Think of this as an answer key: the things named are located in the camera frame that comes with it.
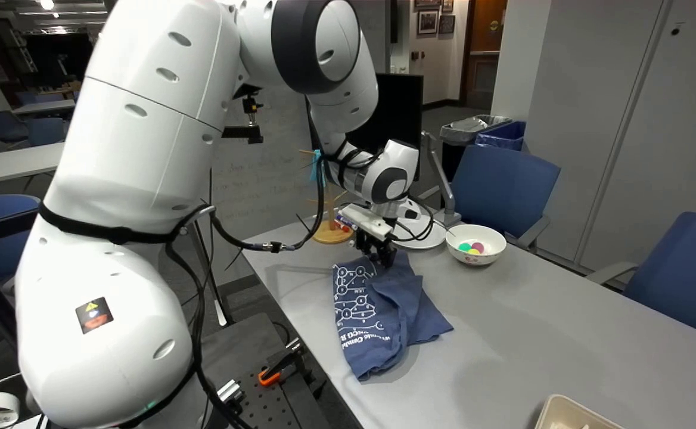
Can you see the blue recycling bin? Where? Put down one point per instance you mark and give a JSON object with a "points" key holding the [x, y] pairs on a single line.
{"points": [[506, 134]]}

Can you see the grey tall metal cabinet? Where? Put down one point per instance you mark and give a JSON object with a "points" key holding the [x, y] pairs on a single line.
{"points": [[642, 121]]}

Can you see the framed wall picture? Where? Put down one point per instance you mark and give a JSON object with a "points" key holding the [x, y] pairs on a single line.
{"points": [[426, 22]]}

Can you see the grey metal stand pole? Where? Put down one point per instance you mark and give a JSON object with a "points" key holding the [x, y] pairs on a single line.
{"points": [[208, 278]]}

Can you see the black monitor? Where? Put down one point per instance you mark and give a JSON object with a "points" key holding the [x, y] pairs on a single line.
{"points": [[398, 104]]}

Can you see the white bowl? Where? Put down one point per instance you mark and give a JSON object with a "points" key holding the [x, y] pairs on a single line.
{"points": [[475, 260]]}

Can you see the wooden mug tree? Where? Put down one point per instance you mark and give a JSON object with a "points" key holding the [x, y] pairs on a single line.
{"points": [[332, 232]]}

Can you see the white background table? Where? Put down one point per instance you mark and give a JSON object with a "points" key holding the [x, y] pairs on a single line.
{"points": [[14, 163]]}

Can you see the blue printed t-shirt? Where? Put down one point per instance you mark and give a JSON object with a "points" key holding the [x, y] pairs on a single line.
{"points": [[397, 311]]}

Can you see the beige plastic tray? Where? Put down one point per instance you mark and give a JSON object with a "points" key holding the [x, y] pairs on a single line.
{"points": [[562, 414]]}

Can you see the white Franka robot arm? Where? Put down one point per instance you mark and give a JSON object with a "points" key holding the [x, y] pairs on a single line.
{"points": [[140, 121]]}

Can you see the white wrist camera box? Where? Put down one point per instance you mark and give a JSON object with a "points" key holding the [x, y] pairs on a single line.
{"points": [[362, 221]]}

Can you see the grey trash bin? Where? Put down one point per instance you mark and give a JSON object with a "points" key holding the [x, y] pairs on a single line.
{"points": [[462, 133]]}

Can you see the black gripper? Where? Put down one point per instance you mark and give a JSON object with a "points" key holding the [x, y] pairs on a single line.
{"points": [[374, 241]]}

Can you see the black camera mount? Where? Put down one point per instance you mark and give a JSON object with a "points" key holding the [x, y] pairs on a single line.
{"points": [[243, 133]]}

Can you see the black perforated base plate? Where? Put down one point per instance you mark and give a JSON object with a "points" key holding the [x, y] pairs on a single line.
{"points": [[243, 350]]}

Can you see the light blue clothes peg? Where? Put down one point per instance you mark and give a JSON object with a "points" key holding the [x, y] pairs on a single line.
{"points": [[316, 169]]}

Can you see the pink ball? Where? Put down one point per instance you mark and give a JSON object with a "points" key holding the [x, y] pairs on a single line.
{"points": [[478, 250]]}

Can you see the silver metal post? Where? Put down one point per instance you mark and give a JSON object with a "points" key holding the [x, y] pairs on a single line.
{"points": [[229, 392]]}

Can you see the brown wooden door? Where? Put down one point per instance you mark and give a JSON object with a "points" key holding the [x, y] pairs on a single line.
{"points": [[486, 32]]}

